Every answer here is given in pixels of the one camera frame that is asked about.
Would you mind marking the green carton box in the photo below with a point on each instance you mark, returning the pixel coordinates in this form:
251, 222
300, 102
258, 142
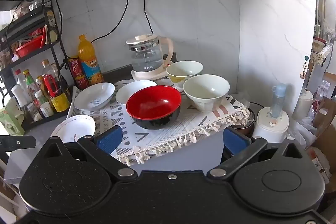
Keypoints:
10, 119

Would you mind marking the metal pot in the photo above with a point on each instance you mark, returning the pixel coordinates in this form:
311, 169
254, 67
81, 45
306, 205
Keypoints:
245, 127

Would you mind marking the blue baby bottle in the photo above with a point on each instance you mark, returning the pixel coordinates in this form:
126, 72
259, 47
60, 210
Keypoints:
278, 98

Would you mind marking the orange juice bottle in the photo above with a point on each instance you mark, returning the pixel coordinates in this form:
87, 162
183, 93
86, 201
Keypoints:
88, 56

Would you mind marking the white bottle warmer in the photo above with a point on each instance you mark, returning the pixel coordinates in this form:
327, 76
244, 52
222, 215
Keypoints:
270, 127

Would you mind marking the plain white plate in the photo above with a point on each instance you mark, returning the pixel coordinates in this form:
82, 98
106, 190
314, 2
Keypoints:
125, 95

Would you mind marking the red plastic basin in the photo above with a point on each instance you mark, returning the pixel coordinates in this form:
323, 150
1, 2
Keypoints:
29, 47

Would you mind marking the black metal spice rack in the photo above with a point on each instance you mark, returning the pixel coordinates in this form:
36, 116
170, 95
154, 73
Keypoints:
56, 37

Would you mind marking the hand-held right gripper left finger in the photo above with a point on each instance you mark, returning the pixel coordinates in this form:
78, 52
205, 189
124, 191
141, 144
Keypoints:
109, 138

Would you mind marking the large pale green bowl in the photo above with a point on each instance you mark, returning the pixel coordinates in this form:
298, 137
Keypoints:
204, 87

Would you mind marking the white kettle base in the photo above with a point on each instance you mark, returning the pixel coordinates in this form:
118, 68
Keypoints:
139, 75

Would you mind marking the clear plastic bag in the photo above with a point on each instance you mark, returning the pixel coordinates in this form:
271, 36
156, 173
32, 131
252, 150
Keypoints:
302, 132

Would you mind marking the glass electric kettle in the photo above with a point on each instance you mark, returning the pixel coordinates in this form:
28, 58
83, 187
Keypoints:
147, 58

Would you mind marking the white plate with blue print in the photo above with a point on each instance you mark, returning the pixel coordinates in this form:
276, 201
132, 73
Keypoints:
92, 95

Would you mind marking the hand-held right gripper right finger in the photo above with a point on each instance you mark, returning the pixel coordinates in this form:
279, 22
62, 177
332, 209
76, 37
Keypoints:
234, 141

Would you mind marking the hanging green ornament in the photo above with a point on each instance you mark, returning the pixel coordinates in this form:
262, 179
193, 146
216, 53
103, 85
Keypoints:
305, 66

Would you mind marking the patterned fringed table cloth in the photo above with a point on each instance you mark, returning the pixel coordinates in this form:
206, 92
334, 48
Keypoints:
157, 138

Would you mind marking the cardboard box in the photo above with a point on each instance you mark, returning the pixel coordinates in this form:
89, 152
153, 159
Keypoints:
324, 134

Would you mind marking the white plate with floral print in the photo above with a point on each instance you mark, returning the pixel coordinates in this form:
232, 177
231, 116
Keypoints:
73, 127

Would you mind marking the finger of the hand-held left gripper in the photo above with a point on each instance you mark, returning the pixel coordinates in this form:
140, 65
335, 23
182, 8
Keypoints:
18, 143

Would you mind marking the white bowl with yellow pattern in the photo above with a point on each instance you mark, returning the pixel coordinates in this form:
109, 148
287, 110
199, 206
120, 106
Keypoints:
183, 69

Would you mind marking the red and black bowl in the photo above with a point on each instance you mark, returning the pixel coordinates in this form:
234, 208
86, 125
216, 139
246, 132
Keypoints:
153, 103

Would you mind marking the sauce bottle with yellow cap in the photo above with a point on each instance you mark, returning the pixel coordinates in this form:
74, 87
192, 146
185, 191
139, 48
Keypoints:
29, 85

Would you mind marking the white thermos jug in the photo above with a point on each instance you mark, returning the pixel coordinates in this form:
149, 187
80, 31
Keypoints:
303, 104

